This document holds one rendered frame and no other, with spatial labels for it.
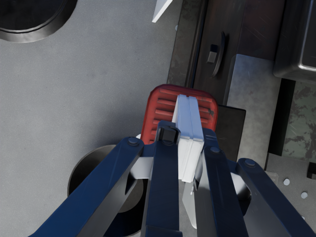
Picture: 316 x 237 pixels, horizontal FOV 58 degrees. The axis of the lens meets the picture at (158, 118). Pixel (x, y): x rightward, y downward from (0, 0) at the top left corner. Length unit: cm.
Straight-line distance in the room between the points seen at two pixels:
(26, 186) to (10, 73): 39
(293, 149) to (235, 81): 10
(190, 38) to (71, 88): 43
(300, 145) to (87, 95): 76
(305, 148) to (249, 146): 7
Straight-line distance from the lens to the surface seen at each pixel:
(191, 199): 41
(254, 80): 36
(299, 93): 38
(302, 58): 31
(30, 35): 107
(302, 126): 38
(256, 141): 36
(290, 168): 110
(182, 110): 19
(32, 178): 107
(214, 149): 16
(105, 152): 95
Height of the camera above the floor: 98
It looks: 89 degrees down
